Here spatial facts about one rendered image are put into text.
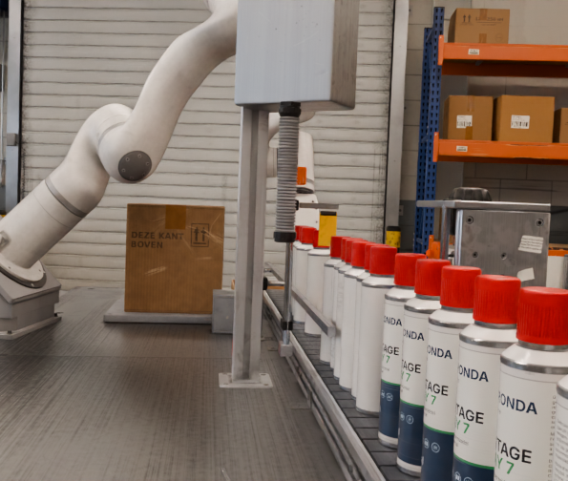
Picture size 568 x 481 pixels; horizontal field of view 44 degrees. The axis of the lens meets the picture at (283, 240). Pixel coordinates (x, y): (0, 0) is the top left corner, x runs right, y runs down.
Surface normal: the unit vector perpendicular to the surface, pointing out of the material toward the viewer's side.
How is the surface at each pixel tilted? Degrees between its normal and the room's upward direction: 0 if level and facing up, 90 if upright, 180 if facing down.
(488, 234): 90
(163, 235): 90
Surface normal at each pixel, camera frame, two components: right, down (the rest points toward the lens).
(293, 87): -0.48, 0.03
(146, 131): 0.59, 0.09
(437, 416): -0.68, 0.01
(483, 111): -0.09, 0.05
